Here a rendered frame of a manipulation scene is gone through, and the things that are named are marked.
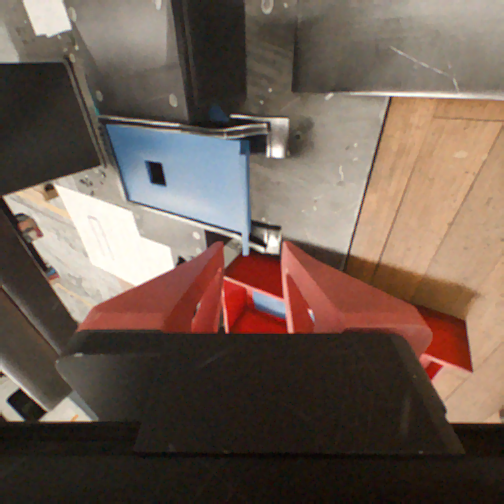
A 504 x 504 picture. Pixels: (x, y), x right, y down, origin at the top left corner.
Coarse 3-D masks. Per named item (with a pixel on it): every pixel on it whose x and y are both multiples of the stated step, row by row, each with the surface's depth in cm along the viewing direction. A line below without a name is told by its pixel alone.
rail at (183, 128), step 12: (108, 120) 21; (120, 120) 20; (132, 120) 20; (144, 120) 19; (156, 120) 19; (204, 120) 19; (180, 132) 18; (192, 132) 18; (204, 132) 17; (216, 132) 17
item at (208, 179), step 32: (128, 128) 21; (128, 160) 23; (160, 160) 21; (192, 160) 19; (224, 160) 18; (128, 192) 25; (160, 192) 23; (192, 192) 21; (224, 192) 19; (224, 224) 21
